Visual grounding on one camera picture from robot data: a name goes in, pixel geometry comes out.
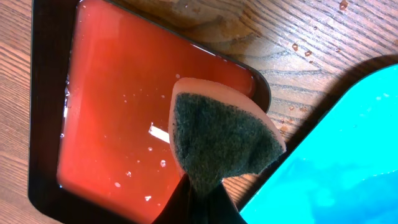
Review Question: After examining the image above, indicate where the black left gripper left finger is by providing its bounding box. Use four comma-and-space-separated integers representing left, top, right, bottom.
152, 174, 194, 224

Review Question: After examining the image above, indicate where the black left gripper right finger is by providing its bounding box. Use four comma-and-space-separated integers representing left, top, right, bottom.
201, 184, 247, 224

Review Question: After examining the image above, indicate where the red tray with black rim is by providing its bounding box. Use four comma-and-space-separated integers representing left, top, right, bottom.
27, 0, 271, 223

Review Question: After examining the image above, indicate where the teal plastic tray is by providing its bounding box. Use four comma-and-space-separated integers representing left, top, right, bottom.
241, 65, 397, 223

